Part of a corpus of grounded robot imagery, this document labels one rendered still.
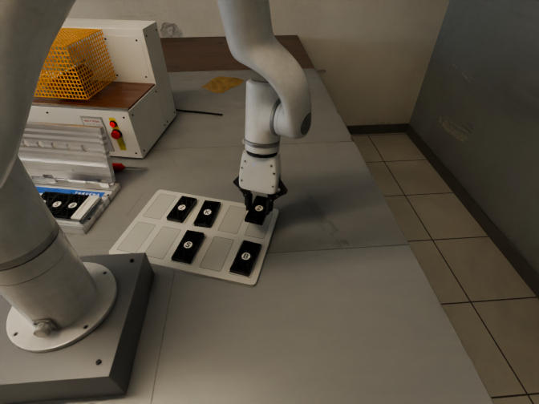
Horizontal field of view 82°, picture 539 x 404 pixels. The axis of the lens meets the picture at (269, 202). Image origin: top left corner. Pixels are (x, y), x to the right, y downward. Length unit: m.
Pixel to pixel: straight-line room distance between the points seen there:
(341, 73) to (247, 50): 2.34
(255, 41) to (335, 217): 0.54
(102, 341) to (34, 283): 0.16
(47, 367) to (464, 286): 1.96
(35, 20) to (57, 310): 0.45
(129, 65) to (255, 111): 0.74
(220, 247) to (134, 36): 0.81
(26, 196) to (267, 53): 0.46
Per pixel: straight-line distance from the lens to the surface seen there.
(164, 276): 0.82
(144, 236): 0.91
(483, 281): 2.23
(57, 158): 1.18
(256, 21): 0.61
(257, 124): 0.70
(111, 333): 0.68
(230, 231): 0.87
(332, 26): 2.80
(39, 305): 0.66
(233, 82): 1.79
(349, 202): 0.99
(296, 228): 0.88
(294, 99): 0.62
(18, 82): 0.47
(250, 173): 0.76
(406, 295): 0.82
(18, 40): 0.47
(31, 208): 0.57
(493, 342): 2.02
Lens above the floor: 1.55
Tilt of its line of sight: 42 degrees down
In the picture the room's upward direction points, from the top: straight up
